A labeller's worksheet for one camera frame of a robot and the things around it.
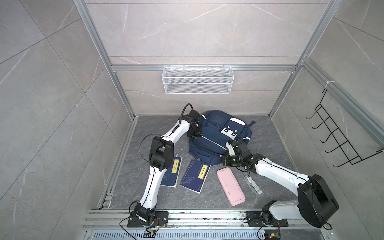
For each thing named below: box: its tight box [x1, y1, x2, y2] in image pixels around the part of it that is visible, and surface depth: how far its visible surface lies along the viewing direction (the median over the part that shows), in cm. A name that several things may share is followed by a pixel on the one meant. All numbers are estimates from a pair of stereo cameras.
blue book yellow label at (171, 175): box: [160, 157, 183, 188], surface depth 89 cm
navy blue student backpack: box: [189, 110, 256, 165], surface depth 103 cm
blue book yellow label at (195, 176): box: [179, 159, 211, 194], surface depth 88 cm
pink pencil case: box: [217, 167, 246, 207], surface depth 83 cm
